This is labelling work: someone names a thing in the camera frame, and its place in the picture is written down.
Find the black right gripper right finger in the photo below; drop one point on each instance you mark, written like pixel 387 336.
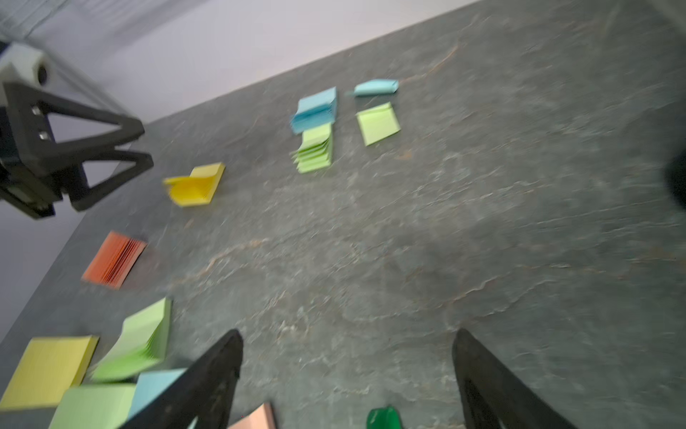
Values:
pixel 492 396

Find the red memo pad far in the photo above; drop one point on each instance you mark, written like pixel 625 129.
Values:
pixel 114 260

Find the light blue memo pad front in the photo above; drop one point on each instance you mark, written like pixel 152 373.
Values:
pixel 150 385

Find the light green memo pad small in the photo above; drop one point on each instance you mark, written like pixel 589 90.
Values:
pixel 316 149

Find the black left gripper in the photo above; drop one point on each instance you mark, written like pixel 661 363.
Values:
pixel 46 134

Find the yellow memo pad near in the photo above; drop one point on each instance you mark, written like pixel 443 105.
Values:
pixel 49 367

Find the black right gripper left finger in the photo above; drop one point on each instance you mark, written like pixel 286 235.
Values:
pixel 203 394

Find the yellow memo pad far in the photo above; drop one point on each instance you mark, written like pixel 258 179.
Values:
pixel 198 188

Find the yellow memo pad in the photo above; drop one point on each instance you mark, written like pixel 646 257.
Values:
pixel 198 188
pixel 49 367

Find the light green memo pad middle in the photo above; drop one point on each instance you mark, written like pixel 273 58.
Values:
pixel 141 345

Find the green toy rake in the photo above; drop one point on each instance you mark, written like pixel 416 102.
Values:
pixel 383 418

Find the torn light green page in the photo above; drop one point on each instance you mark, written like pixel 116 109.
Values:
pixel 378 123

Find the salmon memo pad front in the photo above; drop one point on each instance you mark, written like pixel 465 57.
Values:
pixel 261 418

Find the torn light blue page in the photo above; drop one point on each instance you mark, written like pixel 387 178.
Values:
pixel 374 88

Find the light blue memo pad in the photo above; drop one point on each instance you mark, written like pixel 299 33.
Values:
pixel 150 385
pixel 316 110

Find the light green memo pad front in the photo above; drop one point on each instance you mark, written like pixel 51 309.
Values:
pixel 94 406

